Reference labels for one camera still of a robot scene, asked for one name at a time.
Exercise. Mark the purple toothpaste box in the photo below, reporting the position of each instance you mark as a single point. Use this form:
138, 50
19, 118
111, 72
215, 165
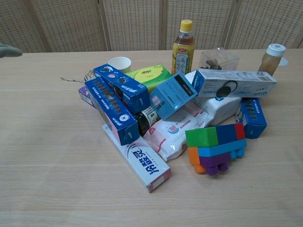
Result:
84, 95

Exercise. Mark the clear plastic container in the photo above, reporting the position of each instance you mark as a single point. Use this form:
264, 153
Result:
213, 59

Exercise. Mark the colourful building block toy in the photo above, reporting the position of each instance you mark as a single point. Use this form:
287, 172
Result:
208, 142

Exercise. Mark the white pink toothpaste box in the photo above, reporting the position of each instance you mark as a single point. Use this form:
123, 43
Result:
146, 163

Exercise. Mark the white cap amber bottle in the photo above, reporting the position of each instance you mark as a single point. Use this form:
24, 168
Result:
270, 61

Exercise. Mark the blue Oreo box pink cookie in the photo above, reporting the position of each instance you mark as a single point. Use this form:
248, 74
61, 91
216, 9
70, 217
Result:
123, 87

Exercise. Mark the dark brown labelled bottle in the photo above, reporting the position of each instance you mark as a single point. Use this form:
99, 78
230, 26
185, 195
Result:
144, 120

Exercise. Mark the white paper cup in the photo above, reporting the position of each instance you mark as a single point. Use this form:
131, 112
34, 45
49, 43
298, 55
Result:
119, 63

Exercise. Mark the white tissue pack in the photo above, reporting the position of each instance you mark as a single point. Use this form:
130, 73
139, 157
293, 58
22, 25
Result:
220, 108

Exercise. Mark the pink wet wipes pack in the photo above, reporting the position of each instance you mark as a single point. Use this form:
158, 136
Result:
170, 134

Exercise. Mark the yellow-green tissue box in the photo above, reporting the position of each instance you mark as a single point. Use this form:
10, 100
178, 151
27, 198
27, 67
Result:
151, 75

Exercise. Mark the beige twine bundle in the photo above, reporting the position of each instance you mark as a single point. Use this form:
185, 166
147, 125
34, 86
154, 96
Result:
90, 76

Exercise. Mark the long blue cookie box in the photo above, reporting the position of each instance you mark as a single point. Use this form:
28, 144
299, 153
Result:
111, 111

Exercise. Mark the small blue cookie box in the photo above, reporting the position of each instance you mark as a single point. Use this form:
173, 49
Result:
254, 118

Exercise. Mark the yellow cap tea bottle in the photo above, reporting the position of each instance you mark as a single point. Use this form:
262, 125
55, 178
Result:
182, 54

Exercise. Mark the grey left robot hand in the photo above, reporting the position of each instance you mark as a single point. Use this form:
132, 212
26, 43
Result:
8, 51

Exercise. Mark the long blue-white box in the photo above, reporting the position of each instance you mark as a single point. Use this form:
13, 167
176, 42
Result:
246, 82

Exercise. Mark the light blue cardboard box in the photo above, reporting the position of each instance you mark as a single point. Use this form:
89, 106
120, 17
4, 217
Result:
170, 97

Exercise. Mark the beige perforated folding screen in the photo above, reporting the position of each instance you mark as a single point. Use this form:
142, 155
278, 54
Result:
132, 23

